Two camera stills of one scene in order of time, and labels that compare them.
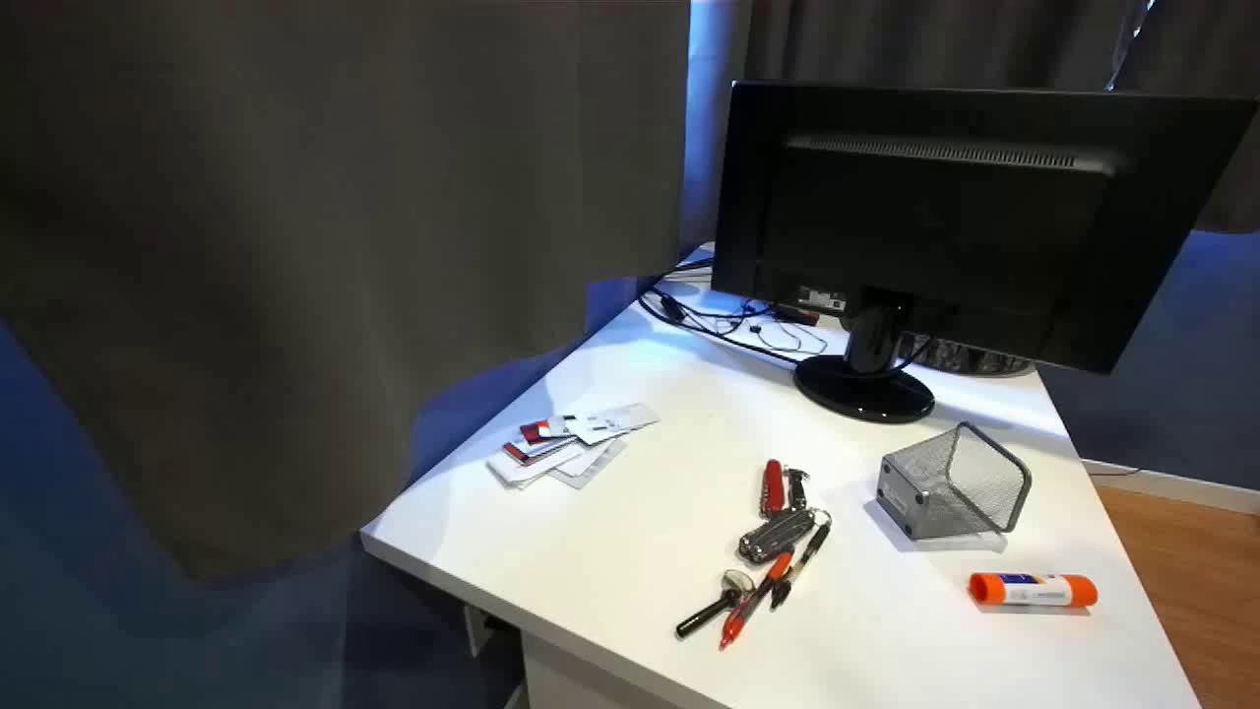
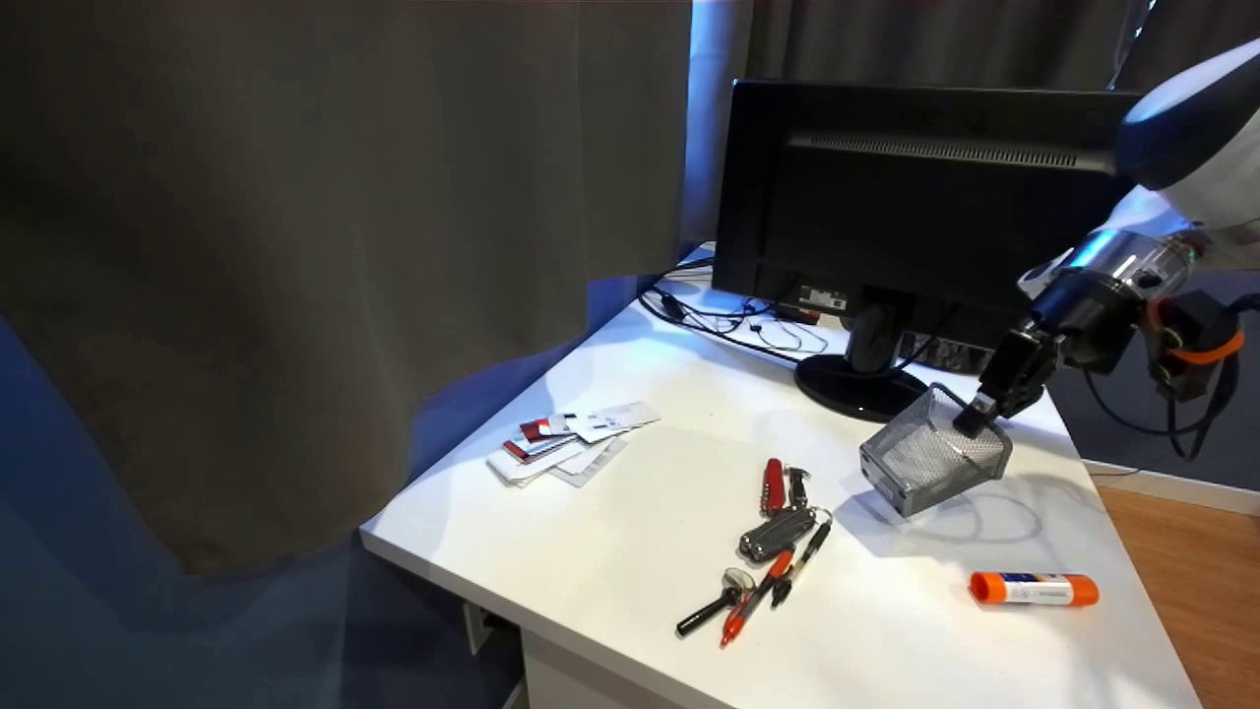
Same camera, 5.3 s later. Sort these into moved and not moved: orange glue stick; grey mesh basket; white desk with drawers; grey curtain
Moved: grey mesh basket
Not moved: grey curtain; white desk with drawers; orange glue stick
